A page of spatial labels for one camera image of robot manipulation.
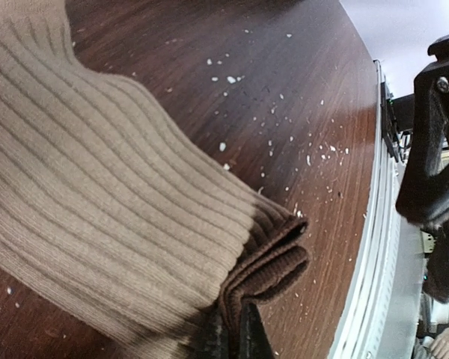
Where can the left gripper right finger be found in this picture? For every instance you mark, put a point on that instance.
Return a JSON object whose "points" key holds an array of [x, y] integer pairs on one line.
{"points": [[423, 199]]}

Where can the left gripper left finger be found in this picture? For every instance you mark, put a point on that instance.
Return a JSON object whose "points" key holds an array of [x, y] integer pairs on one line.
{"points": [[253, 343]]}

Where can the tan ribbed sock pair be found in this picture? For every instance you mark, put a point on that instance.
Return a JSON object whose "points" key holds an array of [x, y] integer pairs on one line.
{"points": [[111, 213]]}

